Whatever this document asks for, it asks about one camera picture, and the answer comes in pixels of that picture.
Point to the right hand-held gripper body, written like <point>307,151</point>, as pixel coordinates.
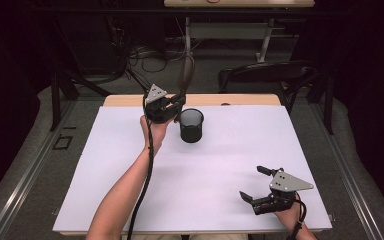
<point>286,183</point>

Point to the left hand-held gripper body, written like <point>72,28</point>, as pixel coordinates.
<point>158,111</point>

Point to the black mesh pen holder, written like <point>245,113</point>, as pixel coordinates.
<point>191,131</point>

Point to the dark brown comb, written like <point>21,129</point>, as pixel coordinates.
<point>187,75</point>

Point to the person's left hand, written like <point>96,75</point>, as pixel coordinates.
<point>158,135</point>

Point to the person's right hand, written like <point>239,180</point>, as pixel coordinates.
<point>293,216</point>

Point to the wooden table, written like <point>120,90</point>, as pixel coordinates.
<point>213,99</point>

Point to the white table mat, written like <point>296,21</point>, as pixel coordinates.
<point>213,166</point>

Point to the desk with white metal legs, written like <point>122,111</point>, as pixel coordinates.
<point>233,30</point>

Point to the black metal stand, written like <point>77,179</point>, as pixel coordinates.
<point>329,106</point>
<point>55,100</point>

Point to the black chair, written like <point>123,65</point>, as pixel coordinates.
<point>263,71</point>

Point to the aluminium floor rail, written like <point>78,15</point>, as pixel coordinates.
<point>346,173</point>
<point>30,170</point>

